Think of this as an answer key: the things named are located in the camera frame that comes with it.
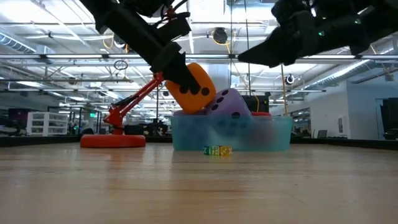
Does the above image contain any yellow extension cable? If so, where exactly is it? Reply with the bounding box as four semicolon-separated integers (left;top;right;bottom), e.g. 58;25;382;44
279;63;289;118

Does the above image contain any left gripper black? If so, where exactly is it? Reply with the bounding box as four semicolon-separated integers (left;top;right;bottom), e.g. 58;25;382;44
150;42;203;96

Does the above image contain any red desk lamp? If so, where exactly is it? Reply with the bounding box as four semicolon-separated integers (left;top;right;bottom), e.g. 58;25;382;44
80;5;175;149

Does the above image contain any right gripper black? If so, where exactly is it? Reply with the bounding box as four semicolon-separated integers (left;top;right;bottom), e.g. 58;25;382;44
238;6;323;68

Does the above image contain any teal translucent plastic bin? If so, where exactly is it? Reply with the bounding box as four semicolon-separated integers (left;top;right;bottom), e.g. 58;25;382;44
170;115;294;152

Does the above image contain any white drawer cabinet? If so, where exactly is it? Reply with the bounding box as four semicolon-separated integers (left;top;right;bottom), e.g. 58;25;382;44
26;111;68;137

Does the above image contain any large orange foam die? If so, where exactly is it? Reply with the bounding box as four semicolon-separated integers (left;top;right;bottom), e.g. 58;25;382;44
165;62;217;114

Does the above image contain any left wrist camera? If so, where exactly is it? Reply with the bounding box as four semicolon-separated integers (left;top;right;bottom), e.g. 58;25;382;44
155;11;192;43

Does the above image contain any black square cabinet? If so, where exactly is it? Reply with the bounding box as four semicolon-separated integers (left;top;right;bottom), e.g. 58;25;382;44
242;95;270;113

